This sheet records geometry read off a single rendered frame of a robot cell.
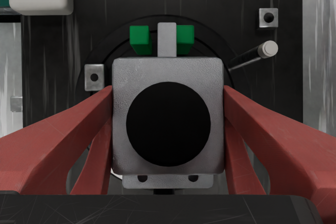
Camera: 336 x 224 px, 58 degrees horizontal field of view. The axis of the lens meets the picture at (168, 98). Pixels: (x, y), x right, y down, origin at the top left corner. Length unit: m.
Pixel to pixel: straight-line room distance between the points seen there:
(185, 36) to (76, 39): 0.11
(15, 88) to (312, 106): 0.29
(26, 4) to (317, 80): 0.25
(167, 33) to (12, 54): 0.22
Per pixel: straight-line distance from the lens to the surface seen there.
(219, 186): 0.27
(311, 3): 0.31
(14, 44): 0.35
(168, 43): 0.16
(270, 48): 0.16
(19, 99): 0.29
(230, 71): 0.24
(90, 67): 0.23
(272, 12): 0.27
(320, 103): 0.30
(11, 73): 0.35
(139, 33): 0.19
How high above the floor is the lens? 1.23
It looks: 89 degrees down
